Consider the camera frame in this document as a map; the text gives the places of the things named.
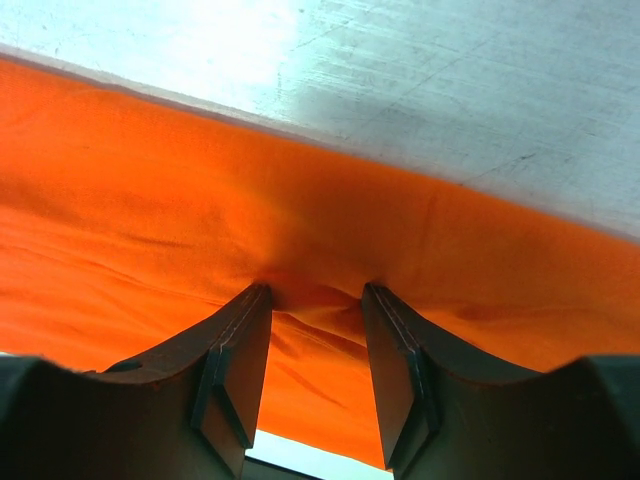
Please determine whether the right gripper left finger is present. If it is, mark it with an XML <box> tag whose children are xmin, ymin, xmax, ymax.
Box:
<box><xmin>1</xmin><ymin>284</ymin><xmax>272</xmax><ymax>479</ymax></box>

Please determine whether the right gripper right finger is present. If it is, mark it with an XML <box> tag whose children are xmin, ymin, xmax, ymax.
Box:
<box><xmin>362</xmin><ymin>284</ymin><xmax>639</xmax><ymax>479</ymax></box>

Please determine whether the orange t shirt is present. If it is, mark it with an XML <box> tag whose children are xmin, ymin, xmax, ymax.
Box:
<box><xmin>1</xmin><ymin>60</ymin><xmax>639</xmax><ymax>467</ymax></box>

